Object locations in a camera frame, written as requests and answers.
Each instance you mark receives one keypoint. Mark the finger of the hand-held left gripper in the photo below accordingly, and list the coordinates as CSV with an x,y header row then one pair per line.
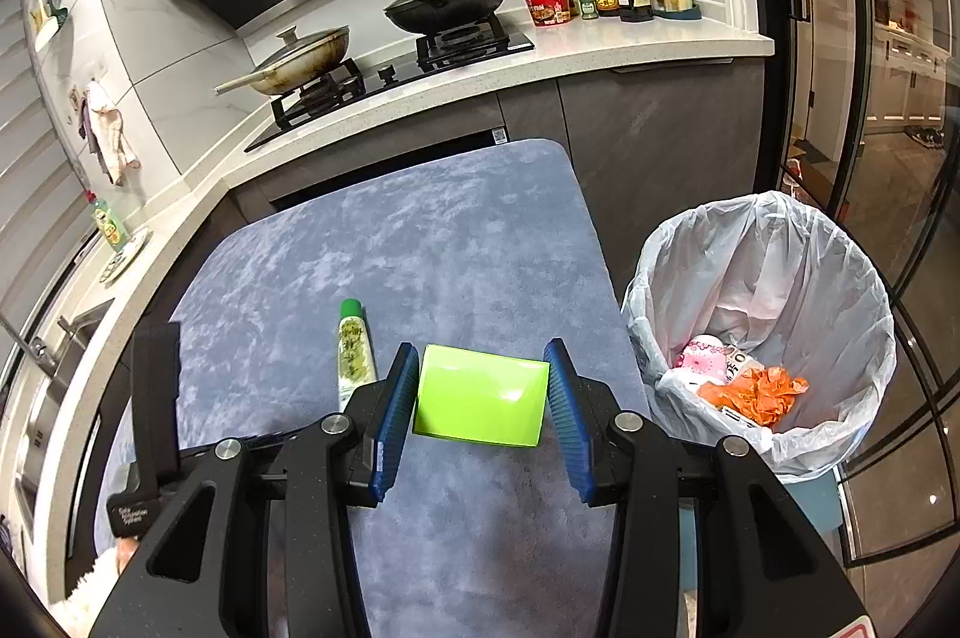
x,y
157,383

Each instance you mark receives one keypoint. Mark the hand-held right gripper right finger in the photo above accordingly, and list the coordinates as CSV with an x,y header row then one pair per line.
x,y
566,413

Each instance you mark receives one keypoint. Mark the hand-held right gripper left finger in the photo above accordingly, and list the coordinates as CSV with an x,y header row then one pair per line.
x,y
397,413

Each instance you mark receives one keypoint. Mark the green cardboard box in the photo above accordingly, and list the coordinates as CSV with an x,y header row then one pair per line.
x,y
480,394

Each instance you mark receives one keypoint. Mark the pink white paper cup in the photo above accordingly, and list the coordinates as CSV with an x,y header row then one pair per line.
x,y
701,360

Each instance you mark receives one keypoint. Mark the white oatmeal packet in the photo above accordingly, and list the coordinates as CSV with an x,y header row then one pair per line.
x,y
740,368

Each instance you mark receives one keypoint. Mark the orange plastic bag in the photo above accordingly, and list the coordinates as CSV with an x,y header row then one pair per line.
x,y
765,394

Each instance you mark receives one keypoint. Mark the blue trash bin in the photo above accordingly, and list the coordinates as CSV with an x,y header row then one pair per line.
x,y
814,503

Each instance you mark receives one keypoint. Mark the trash bin with plastic liner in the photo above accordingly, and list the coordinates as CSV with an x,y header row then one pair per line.
x,y
825,278

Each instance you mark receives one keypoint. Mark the person's left hand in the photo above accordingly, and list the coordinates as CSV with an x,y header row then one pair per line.
x,y
126,552

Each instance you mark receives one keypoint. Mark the green capped tube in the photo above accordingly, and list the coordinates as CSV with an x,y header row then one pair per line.
x,y
354,353

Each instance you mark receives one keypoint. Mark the sink faucet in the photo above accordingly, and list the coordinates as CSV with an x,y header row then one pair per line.
x,y
41,345

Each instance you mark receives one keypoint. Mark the small patterned plate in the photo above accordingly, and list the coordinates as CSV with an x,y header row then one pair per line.
x,y
127,259

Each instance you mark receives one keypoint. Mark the green dish soap bottle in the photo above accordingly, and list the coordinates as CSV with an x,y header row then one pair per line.
x,y
110,225

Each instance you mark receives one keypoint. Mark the blue-grey tablecloth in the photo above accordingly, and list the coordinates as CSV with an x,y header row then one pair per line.
x,y
375,233

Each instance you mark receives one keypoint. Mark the hanging pink white cloth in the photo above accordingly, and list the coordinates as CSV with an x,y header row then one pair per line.
x,y
112,135

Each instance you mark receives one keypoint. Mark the grey base cabinet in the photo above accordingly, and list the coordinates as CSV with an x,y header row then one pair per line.
x,y
660,143

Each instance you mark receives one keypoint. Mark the black gas stove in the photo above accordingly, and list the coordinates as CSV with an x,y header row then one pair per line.
x,y
390,75

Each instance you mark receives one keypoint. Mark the beige pan with glass lid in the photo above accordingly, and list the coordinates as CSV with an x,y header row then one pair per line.
x,y
304,56

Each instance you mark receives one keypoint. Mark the red instant noodle cup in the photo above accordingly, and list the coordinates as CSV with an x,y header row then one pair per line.
x,y
547,6

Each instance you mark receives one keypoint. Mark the small green spice jar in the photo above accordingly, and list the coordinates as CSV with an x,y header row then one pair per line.
x,y
586,5

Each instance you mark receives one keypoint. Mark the black framed glass door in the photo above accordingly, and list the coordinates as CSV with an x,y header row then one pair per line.
x,y
900,158

